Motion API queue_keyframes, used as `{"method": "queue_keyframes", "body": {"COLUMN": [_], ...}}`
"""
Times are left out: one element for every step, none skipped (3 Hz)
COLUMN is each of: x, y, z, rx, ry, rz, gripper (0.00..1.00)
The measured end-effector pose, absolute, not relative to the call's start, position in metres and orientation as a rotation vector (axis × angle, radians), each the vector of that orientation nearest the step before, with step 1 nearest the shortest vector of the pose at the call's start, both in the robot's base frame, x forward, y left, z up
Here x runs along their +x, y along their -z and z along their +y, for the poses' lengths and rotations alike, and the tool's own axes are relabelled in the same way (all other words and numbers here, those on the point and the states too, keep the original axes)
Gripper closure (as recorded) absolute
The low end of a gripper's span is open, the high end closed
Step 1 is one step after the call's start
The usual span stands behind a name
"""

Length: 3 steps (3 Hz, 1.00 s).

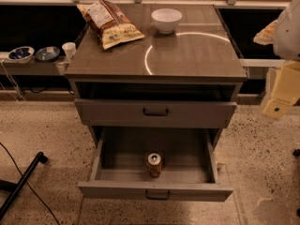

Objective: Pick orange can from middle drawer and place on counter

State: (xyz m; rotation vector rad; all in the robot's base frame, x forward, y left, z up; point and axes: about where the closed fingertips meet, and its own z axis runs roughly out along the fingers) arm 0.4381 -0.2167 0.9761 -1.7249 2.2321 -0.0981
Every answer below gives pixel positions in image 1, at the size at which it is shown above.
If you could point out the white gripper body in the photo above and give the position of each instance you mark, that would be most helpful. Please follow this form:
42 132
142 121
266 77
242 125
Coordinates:
289 35

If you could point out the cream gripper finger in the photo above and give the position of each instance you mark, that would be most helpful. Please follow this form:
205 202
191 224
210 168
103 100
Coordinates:
266 36
285 91

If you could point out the orange soda can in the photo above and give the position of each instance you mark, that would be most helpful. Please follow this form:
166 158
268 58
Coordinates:
154 164

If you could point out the grey drawer cabinet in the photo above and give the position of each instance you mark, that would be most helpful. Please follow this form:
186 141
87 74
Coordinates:
196 62

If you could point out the open grey middle drawer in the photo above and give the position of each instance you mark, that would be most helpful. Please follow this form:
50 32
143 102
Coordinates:
189 170

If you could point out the closed grey upper drawer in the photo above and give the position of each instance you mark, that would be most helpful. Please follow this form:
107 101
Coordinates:
129 113

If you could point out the white ceramic bowl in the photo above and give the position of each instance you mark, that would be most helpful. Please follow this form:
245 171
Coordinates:
166 19

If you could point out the brown yellow chip bag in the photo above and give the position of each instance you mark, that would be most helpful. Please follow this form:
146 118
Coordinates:
110 24

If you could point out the white paper cup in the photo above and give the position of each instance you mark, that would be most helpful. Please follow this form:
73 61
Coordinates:
70 49

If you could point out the grey side shelf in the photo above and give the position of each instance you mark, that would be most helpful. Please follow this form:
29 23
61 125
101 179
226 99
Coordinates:
34 67

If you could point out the dark blue shallow bowl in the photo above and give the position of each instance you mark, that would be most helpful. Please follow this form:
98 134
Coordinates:
48 54

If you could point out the blue patterned bowl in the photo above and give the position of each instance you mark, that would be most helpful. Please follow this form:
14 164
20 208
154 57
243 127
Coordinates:
21 55

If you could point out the black stand leg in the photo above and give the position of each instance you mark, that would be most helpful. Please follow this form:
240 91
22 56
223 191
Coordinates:
13 189

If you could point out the black upper drawer handle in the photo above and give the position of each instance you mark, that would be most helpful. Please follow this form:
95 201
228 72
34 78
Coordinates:
155 113

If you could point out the black drawer handle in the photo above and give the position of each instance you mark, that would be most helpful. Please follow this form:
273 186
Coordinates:
155 113
157 195

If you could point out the black middle drawer handle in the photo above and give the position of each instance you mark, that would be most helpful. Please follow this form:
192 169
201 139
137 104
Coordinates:
157 195

